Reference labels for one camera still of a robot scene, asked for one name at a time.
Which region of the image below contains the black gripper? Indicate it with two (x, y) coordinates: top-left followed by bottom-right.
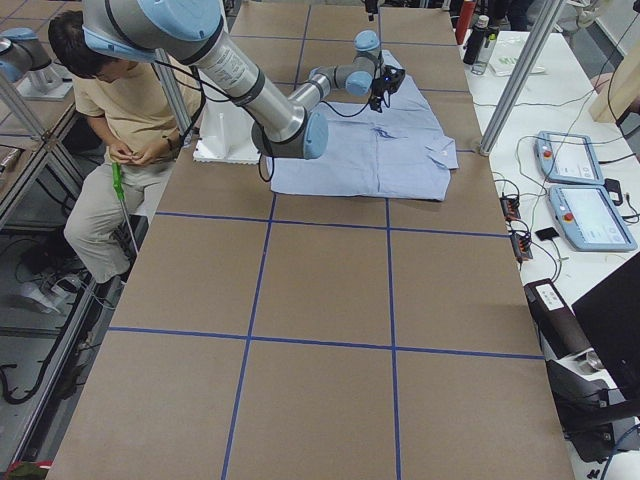
(368, 65), (405, 111)

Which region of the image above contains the light blue striped shirt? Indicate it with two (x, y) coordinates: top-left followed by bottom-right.
(268, 75), (458, 201)

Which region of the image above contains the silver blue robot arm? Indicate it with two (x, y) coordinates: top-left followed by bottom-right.
(83, 0), (405, 159)

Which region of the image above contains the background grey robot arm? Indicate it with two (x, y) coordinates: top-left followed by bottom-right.
(1, 27), (72, 101)

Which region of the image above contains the black water bottle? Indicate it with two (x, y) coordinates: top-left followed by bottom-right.
(462, 15), (490, 65)

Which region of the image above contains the red bottle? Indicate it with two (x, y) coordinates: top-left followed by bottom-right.
(455, 0), (476, 45)

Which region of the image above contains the white green printed paper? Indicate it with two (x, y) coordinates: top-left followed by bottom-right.
(489, 51), (519, 77)

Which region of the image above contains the upper blue teach pendant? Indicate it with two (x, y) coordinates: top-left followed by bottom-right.
(534, 131), (604, 185)

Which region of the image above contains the blue teach pendant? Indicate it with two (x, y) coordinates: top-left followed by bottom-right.
(534, 131), (604, 185)
(548, 184), (637, 252)

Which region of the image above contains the black power strip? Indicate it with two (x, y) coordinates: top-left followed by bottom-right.
(500, 195), (533, 264)

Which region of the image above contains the lower blue teach pendant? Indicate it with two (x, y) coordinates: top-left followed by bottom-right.
(548, 184), (637, 252)

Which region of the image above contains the seated person beige shirt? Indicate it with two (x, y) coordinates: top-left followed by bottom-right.
(48, 11), (182, 284)

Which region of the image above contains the brown paper roll box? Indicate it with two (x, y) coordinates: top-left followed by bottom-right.
(524, 279), (591, 358)

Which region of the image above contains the black monitor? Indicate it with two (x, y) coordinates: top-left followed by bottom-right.
(573, 255), (639, 399)

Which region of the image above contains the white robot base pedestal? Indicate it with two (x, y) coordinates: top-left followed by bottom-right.
(193, 101), (261, 164)

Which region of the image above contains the grey aluminium frame post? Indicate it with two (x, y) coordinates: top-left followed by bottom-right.
(478, 0), (566, 157)

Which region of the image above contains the green handled tool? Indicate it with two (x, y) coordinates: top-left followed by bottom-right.
(111, 163), (139, 255)

